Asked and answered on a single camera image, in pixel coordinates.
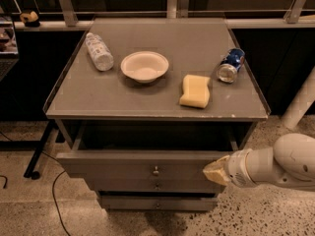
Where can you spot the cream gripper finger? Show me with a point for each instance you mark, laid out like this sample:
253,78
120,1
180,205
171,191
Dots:
215,172

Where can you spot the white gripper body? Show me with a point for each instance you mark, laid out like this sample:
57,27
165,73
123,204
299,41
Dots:
238,168

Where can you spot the grey top drawer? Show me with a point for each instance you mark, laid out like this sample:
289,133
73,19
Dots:
143,149

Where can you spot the grey drawer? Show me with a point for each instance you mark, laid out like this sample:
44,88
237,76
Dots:
143,149
157,201
154,185

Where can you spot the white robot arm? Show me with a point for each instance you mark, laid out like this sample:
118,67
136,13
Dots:
280,153

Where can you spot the grey drawer cabinet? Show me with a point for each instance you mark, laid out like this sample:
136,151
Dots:
191,46

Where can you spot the grey bottom drawer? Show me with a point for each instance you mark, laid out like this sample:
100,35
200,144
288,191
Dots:
157,201

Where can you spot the grey middle drawer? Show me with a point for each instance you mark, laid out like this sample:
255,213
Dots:
154,185

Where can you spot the yellow sponge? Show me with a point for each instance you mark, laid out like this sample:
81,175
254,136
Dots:
195,91

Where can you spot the blue soda can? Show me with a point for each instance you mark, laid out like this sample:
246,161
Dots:
230,65

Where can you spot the white paper bowl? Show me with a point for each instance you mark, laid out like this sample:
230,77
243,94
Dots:
144,66

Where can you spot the clear plastic water bottle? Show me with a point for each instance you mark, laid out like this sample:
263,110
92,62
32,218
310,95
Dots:
100,54

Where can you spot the black table leg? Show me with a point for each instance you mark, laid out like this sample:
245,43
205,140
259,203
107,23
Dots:
37,146

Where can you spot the yellow black tape measure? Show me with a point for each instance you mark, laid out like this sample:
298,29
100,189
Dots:
30,18

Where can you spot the metal window rail frame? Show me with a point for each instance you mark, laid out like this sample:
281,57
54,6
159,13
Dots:
237,14

